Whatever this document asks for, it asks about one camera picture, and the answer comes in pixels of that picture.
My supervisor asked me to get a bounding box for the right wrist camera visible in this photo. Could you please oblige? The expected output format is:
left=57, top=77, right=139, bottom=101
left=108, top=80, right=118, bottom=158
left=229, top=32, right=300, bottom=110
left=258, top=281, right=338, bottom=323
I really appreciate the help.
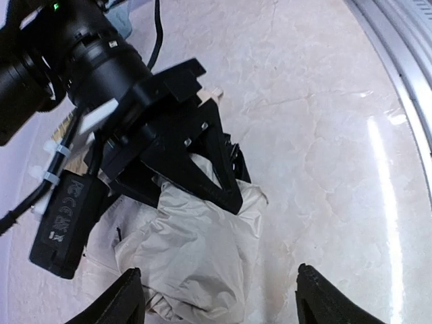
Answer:
left=29, top=170, right=109, bottom=279

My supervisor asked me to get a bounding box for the woven bamboo tray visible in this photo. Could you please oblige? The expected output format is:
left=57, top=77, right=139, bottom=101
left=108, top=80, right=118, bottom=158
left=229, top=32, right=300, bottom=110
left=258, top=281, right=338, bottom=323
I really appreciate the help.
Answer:
left=51, top=109, right=76, bottom=142

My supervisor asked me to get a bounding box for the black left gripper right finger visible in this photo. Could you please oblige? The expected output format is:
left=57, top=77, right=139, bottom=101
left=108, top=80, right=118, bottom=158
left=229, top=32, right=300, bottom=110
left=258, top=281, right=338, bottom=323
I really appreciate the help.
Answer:
left=295, top=263, right=382, bottom=324

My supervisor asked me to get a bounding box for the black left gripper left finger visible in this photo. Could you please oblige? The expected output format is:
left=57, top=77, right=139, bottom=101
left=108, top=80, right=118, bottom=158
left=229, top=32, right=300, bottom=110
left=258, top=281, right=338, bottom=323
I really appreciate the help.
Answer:
left=67, top=268, right=145, bottom=324

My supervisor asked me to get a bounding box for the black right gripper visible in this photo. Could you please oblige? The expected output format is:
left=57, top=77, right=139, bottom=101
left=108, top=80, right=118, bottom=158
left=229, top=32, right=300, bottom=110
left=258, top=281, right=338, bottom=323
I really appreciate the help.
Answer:
left=101, top=57, right=243, bottom=213

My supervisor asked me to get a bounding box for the beige folding umbrella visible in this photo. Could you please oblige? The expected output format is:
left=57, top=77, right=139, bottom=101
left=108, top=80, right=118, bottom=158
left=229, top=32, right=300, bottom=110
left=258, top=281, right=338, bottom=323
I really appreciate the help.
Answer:
left=84, top=88, right=269, bottom=324

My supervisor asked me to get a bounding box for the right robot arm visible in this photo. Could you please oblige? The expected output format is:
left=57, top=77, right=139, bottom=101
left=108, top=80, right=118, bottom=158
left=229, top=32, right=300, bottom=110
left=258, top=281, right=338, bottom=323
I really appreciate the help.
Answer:
left=1, top=1, right=242, bottom=214

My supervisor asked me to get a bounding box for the aluminium front rail frame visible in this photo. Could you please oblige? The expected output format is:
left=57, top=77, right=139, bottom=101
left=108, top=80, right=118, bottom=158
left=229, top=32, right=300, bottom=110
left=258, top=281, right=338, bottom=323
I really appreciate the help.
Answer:
left=346, top=1, right=431, bottom=144

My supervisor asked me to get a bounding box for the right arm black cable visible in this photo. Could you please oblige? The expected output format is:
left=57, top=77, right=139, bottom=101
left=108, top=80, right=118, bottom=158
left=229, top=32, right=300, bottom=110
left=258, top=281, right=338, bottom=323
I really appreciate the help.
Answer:
left=0, top=0, right=165, bottom=239

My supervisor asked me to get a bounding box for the light blue ceramic mug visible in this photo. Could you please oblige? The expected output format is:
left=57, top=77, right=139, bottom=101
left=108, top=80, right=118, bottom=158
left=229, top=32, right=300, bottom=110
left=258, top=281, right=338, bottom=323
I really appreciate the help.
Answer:
left=105, top=3, right=132, bottom=39

